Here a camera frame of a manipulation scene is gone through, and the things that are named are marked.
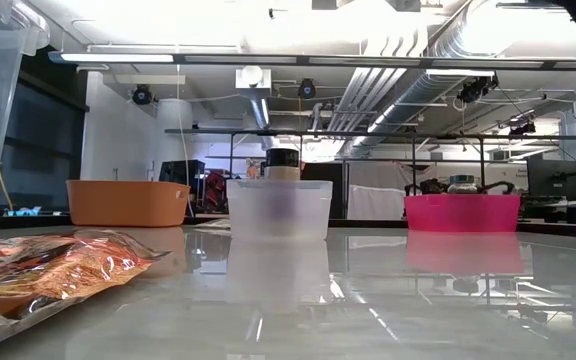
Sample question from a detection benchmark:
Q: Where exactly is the pink plastic bin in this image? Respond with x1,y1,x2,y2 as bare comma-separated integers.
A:
403,193,522,234

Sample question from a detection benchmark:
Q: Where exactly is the black storage crate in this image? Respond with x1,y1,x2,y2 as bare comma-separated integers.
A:
161,158,207,185

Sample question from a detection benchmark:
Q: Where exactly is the small translucent plastic bin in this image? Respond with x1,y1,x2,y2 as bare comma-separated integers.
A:
225,178,334,243

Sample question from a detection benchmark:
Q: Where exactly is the light blue item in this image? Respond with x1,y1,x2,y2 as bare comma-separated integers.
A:
6,205,44,218

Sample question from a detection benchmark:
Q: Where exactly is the orange foil spice packet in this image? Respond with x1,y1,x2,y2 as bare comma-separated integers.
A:
0,230,172,346

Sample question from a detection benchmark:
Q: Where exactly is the orange plastic bin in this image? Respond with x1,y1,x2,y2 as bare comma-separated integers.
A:
65,178,192,229

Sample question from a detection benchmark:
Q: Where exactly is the dark shelving unit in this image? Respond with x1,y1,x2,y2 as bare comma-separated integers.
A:
0,47,90,217

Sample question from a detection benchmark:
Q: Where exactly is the black round ceiling device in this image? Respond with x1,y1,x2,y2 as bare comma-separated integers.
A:
131,83,154,106
296,77,318,100

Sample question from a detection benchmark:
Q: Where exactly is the black hanging ceiling camera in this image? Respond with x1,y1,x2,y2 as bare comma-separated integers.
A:
456,74,500,105

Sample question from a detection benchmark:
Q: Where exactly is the black lid purple label jar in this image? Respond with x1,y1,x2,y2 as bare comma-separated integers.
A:
263,147,303,229

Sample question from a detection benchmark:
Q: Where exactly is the red background case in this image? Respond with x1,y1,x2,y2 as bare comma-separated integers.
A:
203,169,229,215

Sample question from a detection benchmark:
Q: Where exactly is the green label spice jar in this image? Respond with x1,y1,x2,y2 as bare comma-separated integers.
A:
446,173,478,196

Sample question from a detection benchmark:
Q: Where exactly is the white hanging cloth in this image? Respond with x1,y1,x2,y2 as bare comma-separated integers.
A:
347,183,407,221

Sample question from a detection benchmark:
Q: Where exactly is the black background table frame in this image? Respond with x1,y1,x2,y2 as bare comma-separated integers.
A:
163,127,576,221

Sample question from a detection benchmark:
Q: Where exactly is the black overhead light bar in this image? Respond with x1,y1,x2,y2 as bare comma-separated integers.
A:
47,49,576,71

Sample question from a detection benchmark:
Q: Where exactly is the black background cabinet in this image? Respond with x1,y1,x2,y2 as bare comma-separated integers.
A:
301,162,350,221

